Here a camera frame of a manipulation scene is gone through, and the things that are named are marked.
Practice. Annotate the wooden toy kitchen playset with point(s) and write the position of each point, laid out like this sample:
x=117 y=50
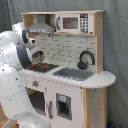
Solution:
x=63 y=49

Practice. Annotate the grey toy sink basin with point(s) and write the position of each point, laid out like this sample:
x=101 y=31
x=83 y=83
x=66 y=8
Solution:
x=74 y=74

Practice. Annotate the grey toy range hood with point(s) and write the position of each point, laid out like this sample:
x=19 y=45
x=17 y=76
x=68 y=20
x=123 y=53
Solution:
x=41 y=25

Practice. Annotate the white fridge cabinet door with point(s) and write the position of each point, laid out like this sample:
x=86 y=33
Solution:
x=65 y=105

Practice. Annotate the black toy faucet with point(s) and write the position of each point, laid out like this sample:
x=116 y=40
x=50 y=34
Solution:
x=83 y=64

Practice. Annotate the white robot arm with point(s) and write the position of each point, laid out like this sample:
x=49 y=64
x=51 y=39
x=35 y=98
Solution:
x=15 y=54

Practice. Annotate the black toy stovetop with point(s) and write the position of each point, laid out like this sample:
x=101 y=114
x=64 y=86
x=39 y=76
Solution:
x=42 y=67

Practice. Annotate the white toy microwave door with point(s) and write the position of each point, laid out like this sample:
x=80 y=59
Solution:
x=74 y=23

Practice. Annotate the small metal toy pot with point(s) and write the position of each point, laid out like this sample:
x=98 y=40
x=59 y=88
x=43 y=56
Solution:
x=38 y=57

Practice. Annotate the right grey stove knob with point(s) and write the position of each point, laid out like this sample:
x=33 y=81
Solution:
x=35 y=83

